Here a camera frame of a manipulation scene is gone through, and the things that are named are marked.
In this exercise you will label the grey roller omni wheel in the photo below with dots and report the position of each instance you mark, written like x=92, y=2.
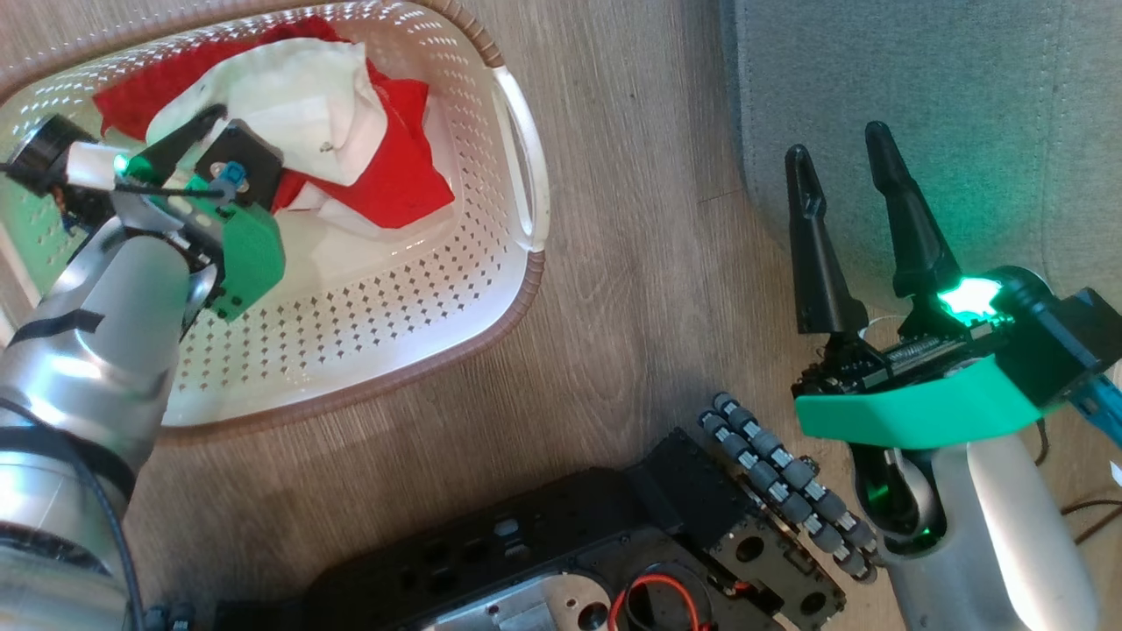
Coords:
x=789, y=486

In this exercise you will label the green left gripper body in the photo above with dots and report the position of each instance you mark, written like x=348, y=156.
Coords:
x=252, y=254

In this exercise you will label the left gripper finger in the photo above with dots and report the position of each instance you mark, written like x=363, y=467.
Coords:
x=180, y=140

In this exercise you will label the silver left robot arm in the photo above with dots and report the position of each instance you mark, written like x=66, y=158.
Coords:
x=79, y=394

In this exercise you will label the beige perforated laundry basket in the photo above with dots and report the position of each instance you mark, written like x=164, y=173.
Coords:
x=368, y=307

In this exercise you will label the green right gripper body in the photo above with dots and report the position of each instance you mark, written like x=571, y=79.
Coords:
x=912, y=412

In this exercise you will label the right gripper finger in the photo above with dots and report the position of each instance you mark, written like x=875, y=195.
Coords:
x=912, y=219
x=815, y=254

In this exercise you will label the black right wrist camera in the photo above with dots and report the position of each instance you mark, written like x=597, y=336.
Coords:
x=1074, y=337

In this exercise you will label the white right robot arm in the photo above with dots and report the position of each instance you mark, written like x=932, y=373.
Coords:
x=1008, y=526

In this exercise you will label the red and white cloth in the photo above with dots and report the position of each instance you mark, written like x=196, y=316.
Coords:
x=386, y=166

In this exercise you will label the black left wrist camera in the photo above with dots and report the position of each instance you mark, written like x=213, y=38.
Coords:
x=238, y=162

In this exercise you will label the grey fabric sofa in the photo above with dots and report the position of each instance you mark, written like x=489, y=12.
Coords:
x=964, y=88

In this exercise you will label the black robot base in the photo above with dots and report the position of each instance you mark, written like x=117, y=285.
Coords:
x=526, y=561

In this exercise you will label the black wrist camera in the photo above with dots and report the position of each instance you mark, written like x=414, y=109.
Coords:
x=1074, y=337
x=238, y=162

